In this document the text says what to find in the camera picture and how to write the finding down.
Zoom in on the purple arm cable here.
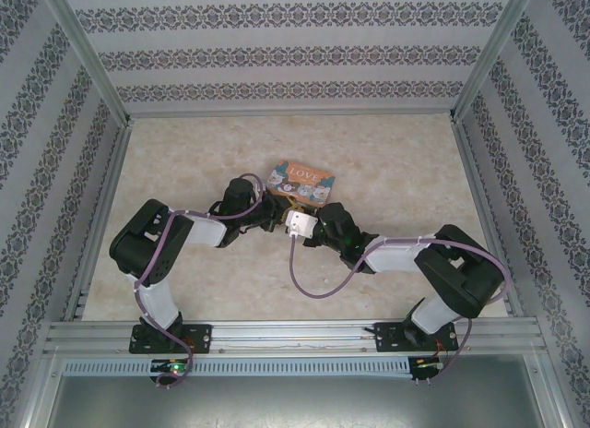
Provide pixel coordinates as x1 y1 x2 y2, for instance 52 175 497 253
289 229 513 383
133 172 267 388

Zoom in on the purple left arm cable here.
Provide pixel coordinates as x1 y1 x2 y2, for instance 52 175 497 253
133 172 267 388

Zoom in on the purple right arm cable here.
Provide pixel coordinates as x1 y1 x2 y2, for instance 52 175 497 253
289 229 513 383

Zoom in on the circuit board with orange light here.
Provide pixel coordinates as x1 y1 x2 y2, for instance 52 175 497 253
412 356 443 381

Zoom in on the aluminium side rail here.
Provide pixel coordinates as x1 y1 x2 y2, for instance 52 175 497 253
451 118 525 316
68 118 134 323

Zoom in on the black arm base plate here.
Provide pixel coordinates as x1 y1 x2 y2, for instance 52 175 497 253
128 324 213 354
373 321 460 354

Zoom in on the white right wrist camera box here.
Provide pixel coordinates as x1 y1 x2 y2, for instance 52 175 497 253
283 208 319 241

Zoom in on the grey slotted cable duct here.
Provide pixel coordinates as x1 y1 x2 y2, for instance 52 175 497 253
62 357 411 378

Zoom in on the circuit board with green light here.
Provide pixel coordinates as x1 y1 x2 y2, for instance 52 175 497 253
149 359 190 376

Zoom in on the aluminium back rail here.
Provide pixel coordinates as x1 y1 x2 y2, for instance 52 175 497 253
126 107 455 121

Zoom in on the aluminium mounting rail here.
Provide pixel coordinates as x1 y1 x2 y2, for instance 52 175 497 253
43 316 540 356

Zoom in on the aluminium frame corner post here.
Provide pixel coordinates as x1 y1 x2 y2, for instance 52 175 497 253
449 0 539 124
49 0 134 125

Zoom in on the grey metal sheet panel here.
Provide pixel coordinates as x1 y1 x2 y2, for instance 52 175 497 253
45 374 554 428

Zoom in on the orange cartoon tin box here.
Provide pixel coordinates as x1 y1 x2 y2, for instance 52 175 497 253
265 159 336 208

